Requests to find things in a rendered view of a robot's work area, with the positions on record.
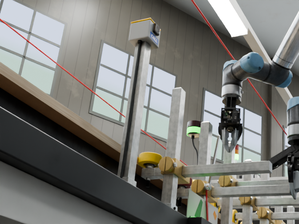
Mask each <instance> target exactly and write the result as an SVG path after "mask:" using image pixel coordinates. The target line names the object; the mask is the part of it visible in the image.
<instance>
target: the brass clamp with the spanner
mask: <svg viewBox="0 0 299 224"><path fill-rule="evenodd" d="M207 183H208V182H207V181H202V180H195V181H194V182H193V183H192V185H191V186H190V189H191V190H192V191H193V192H194V193H196V194H197V195H206V191H205V189H204V184H207ZM211 187H212V188H214V186H212V185H211ZM211 190H212V189H211ZM211 190H210V191H207V195H208V202H209V203H217V202H218V198H214V197H213V196H211Z"/></svg>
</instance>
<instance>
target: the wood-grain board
mask: <svg viewBox="0 0 299 224"><path fill-rule="evenodd" d="M0 88H1V89H3V90H5V91H6V92H8V93H9V94H11V95H13V96H14V97H16V98H17V99H19V100H21V101H22V102H24V103H25V104H27V105H28V106H30V107H32V108H33V109H35V110H36V111H38V112H39V113H41V114H43V115H44V116H46V117H47V118H49V119H51V120H52V121H54V122H55V123H57V124H58V125H60V126H62V127H63V128H65V129H66V130H68V131H70V132H71V133H73V134H74V135H76V136H77V137H79V138H81V139H82V140H84V141H85V142H87V143H88V144H90V145H92V146H93V147H95V148H96V149H98V150H100V151H101V152H103V153H104V154H106V155H108V156H109V157H111V158H112V159H114V160H115V161H117V162H118V163H119V160H120V153H121V145H120V144H119V143H118V142H116V141H114V140H113V139H112V138H110V137H109V136H107V135H106V134H104V133H103V132H101V131H100V130H99V129H97V128H96V127H94V126H93V125H91V124H90V123H88V122H87V121H85V120H84V119H82V118H81V117H80V116H78V115H77V114H75V113H74V112H72V111H71V110H69V109H68V108H67V107H65V106H64V105H62V104H61V103H59V102H58V101H56V100H55V99H54V98H52V97H51V96H49V95H48V94H46V93H45V92H43V91H42V90H40V89H39V88H38V87H36V86H35V85H33V84H32V83H30V82H29V81H27V80H26V79H25V78H23V77H22V76H20V75H19V74H17V73H16V72H14V71H13V70H11V69H10V68H9V67H7V66H6V65H4V64H3V63H1V62H0ZM138 161H139V157H137V164H136V172H135V173H136V174H138V175H139V176H141V172H142V168H144V167H141V166H140V165H139V164H138ZM150 183H152V184H153V185H155V186H157V187H158V188H160V189H161V190H162V186H163V179H154V180H150ZM187 201H188V199H182V203H183V204H185V205H186V206H187ZM220 222H221V214H220V213H219V212H218V224H220Z"/></svg>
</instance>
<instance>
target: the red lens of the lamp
mask: <svg viewBox="0 0 299 224"><path fill-rule="evenodd" d="M190 126H198V127H201V121H197V120H192V121H189V122H188V124H187V128H188V127H190Z"/></svg>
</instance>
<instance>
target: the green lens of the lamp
mask: <svg viewBox="0 0 299 224"><path fill-rule="evenodd" d="M190 132H198V133H200V127H188V128H187V134H188V133H190Z"/></svg>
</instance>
